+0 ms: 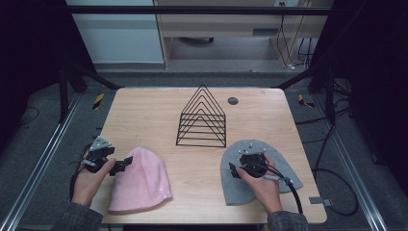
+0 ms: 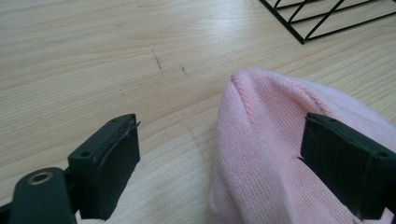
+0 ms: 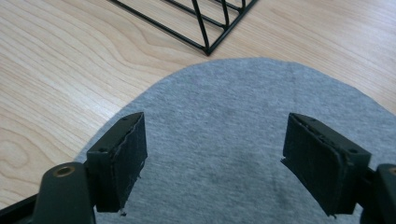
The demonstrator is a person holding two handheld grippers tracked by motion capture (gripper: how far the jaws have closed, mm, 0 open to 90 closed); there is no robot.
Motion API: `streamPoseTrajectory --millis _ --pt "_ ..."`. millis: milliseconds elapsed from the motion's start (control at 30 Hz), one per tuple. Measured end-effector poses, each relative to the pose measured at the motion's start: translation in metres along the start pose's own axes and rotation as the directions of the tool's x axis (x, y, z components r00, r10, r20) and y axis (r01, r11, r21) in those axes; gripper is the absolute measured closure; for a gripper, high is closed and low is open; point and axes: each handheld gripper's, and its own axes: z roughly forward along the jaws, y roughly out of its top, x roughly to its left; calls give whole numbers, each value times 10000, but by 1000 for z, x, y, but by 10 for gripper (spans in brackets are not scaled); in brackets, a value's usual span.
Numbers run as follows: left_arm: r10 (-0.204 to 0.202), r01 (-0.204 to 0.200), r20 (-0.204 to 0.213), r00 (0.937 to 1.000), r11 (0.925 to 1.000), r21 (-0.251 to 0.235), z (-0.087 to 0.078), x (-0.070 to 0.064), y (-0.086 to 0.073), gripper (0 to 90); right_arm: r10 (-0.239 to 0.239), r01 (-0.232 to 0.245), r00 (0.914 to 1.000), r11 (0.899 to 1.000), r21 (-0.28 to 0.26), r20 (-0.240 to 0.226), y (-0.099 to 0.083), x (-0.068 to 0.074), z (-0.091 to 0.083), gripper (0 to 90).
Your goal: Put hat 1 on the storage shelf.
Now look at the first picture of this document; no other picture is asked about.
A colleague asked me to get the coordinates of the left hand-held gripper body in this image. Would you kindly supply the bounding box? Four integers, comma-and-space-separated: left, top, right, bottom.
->
81, 136, 115, 174

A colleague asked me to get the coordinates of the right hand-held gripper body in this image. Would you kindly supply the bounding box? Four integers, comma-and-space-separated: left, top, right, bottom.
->
237, 141, 268, 178

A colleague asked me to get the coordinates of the grey knit beanie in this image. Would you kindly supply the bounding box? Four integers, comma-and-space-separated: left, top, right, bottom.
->
219, 139, 304, 207

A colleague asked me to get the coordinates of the pink knit beanie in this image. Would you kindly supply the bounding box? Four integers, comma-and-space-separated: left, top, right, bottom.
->
108, 146, 173, 214

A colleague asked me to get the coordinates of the black wire rack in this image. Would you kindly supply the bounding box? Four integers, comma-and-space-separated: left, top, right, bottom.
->
175, 84, 227, 149

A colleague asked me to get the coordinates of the person's right hand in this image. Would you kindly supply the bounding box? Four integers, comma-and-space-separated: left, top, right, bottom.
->
236, 153, 285, 215

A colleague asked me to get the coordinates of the person's left hand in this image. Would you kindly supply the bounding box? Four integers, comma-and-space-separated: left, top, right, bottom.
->
70, 152, 116, 208

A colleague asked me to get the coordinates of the black metal stand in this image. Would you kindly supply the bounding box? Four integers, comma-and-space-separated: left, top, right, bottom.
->
274, 62, 337, 125
58, 60, 125, 123

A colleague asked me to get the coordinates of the yellow black striped tape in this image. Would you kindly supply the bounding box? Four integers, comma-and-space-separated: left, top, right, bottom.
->
297, 93, 316, 109

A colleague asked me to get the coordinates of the grey tape tab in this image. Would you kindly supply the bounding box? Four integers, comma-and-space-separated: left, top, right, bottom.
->
308, 195, 334, 207

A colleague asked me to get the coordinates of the white cabinet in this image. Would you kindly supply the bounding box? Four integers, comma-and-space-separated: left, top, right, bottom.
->
65, 0, 166, 64

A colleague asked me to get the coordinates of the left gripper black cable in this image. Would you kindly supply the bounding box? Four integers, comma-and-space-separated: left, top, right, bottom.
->
67, 142, 94, 202

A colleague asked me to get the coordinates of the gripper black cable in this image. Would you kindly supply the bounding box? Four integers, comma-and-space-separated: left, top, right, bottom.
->
263, 162, 304, 216
67, 142, 94, 202

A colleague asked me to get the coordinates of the yellow-handled tool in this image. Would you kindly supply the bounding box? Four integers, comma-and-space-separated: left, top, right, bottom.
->
92, 92, 106, 111

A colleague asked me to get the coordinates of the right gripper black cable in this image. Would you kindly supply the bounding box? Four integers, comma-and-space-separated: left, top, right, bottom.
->
263, 162, 304, 216

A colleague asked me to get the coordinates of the aluminium rail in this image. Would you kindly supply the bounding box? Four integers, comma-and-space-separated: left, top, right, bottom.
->
0, 94, 83, 231
311, 94, 390, 231

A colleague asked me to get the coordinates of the thin black floor cable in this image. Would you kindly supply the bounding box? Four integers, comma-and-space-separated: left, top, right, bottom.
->
17, 106, 40, 127

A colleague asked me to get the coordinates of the yellow cable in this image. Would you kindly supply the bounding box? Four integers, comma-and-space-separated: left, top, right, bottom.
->
278, 13, 310, 68

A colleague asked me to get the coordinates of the black horizontal frame bar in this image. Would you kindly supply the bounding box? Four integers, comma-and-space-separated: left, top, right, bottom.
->
66, 5, 333, 16

